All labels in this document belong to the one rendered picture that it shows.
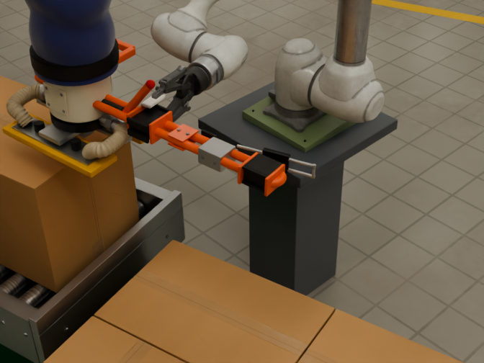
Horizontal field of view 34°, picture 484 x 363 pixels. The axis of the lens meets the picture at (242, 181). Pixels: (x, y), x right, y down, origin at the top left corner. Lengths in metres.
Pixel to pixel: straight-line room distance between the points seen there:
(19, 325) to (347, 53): 1.27
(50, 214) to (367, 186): 1.85
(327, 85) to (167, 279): 0.79
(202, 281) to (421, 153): 1.85
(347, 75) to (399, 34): 2.68
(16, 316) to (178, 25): 0.95
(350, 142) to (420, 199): 1.07
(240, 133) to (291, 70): 0.30
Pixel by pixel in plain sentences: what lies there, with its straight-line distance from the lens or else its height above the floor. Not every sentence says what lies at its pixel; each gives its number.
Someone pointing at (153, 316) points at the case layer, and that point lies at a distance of 2.36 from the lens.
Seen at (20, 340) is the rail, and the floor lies 0.48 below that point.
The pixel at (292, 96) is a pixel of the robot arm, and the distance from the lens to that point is 2.64.
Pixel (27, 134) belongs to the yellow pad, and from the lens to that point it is 2.22.
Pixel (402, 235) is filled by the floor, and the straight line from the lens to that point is 3.49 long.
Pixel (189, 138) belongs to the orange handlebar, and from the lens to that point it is 1.96.
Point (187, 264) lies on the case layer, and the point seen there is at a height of 0.54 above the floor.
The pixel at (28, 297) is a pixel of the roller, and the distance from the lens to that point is 2.49.
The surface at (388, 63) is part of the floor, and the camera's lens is 4.78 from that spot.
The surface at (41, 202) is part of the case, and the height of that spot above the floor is 0.90.
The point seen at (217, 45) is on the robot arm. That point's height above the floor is 1.23.
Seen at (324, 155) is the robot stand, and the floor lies 0.75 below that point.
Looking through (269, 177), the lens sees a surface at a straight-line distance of 1.79.
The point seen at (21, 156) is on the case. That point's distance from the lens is 2.36.
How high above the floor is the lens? 2.25
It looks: 37 degrees down
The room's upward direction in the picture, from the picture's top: 1 degrees counter-clockwise
